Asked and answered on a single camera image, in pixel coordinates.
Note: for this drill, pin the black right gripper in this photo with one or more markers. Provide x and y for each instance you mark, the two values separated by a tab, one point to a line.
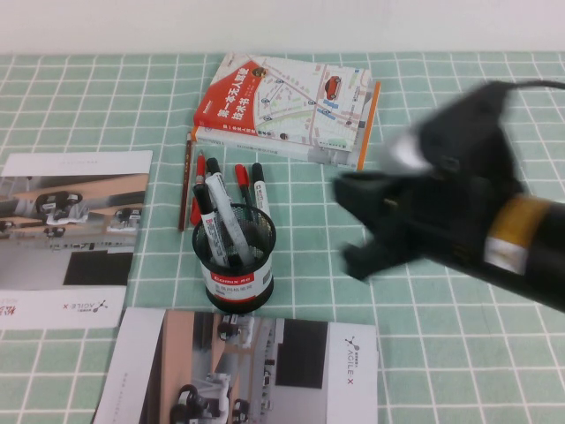
450	216

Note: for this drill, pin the white marker black cap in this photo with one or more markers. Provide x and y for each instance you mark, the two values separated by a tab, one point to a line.
260	194

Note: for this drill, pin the white grey marker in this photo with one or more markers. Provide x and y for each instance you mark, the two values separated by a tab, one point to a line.
225	207

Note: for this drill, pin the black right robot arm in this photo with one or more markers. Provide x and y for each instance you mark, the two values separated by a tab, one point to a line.
543	247

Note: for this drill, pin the red cap thin pen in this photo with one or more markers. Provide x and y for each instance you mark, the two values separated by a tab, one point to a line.
241	174

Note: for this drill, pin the black mesh pen holder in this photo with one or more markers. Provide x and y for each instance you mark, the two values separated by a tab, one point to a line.
234	287

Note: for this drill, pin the orange spine book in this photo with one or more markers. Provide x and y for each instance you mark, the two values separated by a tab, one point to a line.
335	159

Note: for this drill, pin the green checked tablecloth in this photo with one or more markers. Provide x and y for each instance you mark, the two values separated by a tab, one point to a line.
441	353

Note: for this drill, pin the map cover book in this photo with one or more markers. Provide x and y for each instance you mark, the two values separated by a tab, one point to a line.
287	101

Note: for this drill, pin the grey marker black cap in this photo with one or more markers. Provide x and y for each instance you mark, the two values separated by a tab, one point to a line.
213	166

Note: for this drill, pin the black cap marker printed label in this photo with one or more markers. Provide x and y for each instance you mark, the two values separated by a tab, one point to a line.
203	201

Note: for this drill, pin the brown wooden pencil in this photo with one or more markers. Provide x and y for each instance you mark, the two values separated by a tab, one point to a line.
186	185

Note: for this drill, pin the AgileX brochure red characters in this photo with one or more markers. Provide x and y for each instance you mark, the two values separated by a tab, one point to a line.
66	221

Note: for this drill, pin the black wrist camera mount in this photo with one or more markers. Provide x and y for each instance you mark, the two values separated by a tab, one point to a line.
463	132

